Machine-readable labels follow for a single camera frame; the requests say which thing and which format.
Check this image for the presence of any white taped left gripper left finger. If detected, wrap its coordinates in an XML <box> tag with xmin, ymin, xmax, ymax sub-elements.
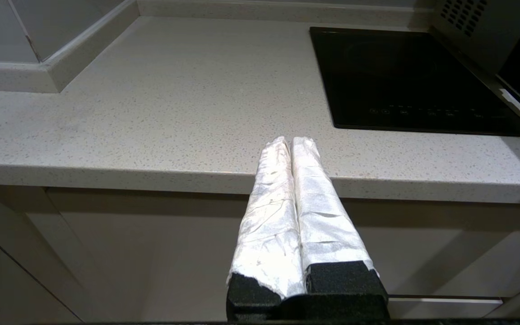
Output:
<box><xmin>226</xmin><ymin>136</ymin><xmax>306</xmax><ymax>320</ymax></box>

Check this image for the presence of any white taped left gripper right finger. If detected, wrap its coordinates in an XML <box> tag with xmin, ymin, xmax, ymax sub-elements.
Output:
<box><xmin>291</xmin><ymin>136</ymin><xmax>389</xmax><ymax>320</ymax></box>

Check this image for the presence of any silver microwave oven body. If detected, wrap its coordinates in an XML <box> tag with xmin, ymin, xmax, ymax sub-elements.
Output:
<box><xmin>429</xmin><ymin>0</ymin><xmax>520</xmax><ymax>75</ymax></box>

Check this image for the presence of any white counter cabinet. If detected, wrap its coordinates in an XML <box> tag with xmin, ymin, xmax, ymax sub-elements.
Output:
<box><xmin>0</xmin><ymin>183</ymin><xmax>520</xmax><ymax>323</ymax></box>

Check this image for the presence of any black induction cooktop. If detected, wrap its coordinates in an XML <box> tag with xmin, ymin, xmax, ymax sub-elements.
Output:
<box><xmin>309</xmin><ymin>26</ymin><xmax>520</xmax><ymax>138</ymax></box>

